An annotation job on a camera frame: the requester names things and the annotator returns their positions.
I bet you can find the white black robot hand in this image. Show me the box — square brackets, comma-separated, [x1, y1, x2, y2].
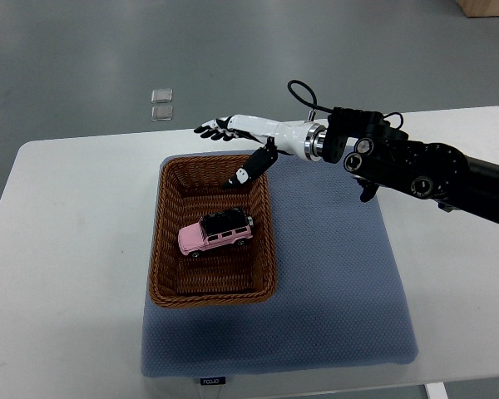
[194, 115, 316, 190]

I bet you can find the pink toy car black roof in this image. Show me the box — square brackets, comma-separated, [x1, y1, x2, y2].
[178, 207, 254, 258]

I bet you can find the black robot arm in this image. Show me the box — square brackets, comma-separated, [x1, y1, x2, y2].
[194, 107, 499, 224]

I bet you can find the brown wicker basket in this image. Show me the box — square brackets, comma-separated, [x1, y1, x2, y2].
[149, 155, 278, 308]

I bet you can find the lower metal floor plate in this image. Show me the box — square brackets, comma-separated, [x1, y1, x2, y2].
[151, 105, 174, 121]

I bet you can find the metal floor plate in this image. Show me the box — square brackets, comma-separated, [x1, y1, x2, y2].
[151, 88, 173, 104]
[151, 105, 174, 121]

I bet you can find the upper metal floor plate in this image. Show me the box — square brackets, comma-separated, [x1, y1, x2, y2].
[151, 88, 173, 104]

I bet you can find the blue grey cushion mat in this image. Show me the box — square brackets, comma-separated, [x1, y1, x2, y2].
[141, 153, 417, 377]

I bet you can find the wooden box corner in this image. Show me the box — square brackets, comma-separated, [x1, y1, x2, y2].
[457, 0, 499, 17]

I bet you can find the white table leg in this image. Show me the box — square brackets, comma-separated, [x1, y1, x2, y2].
[424, 382, 448, 399]

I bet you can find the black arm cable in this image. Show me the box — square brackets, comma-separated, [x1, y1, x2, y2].
[287, 80, 336, 121]

